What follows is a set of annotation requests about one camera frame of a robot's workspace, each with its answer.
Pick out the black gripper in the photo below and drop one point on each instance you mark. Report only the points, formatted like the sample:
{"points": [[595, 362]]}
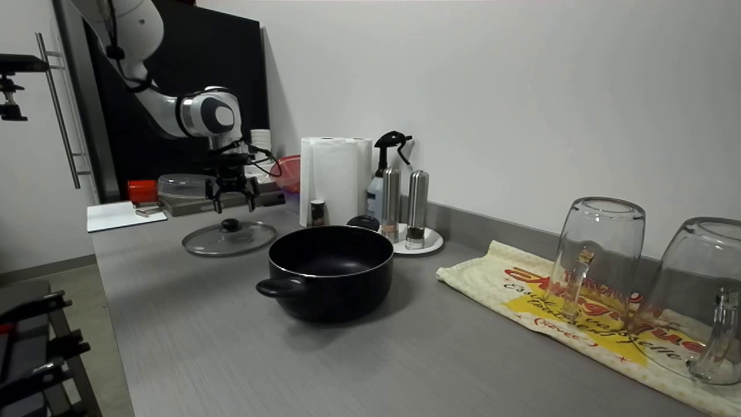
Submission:
{"points": [[232, 174]]}

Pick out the glass lid with black knob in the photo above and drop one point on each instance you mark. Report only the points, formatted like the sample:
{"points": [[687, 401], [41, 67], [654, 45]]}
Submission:
{"points": [[208, 241]]}

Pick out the rectangular container with red lid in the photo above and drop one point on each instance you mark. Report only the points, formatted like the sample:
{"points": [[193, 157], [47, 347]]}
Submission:
{"points": [[289, 174]]}

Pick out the clear drinking glass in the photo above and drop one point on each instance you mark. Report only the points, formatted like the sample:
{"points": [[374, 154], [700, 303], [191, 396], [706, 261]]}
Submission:
{"points": [[597, 247], [698, 263]]}

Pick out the grey metal bin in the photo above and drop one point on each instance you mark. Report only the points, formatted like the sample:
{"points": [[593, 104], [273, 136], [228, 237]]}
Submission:
{"points": [[189, 204]]}

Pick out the clear plastic dome container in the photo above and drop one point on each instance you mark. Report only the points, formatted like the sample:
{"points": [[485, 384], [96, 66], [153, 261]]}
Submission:
{"points": [[185, 187]]}

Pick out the small dark spice bottle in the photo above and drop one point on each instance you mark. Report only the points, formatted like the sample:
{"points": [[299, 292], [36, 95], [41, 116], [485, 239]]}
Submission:
{"points": [[318, 211]]}

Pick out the small red box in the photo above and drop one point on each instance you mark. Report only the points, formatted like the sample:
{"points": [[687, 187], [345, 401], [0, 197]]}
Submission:
{"points": [[142, 190]]}

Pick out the white paper towel roll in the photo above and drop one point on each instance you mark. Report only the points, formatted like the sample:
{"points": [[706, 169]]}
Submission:
{"points": [[337, 176]]}

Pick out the white flat board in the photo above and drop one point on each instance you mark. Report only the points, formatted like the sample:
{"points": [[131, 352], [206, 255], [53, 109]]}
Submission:
{"points": [[117, 216]]}

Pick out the steel spice grinder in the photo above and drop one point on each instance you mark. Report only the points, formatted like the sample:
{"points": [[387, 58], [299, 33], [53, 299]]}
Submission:
{"points": [[389, 197], [418, 197]]}

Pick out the large black panel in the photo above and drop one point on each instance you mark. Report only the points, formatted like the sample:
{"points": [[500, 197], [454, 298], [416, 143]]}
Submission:
{"points": [[176, 48]]}

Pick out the yellow printed dish towel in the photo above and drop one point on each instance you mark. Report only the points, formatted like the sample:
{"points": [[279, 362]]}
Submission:
{"points": [[494, 281]]}

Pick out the small clear glass cup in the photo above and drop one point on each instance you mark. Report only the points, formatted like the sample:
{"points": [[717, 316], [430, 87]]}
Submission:
{"points": [[720, 349]]}

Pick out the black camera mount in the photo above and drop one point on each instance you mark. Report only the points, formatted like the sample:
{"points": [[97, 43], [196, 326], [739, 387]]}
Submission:
{"points": [[15, 66]]}

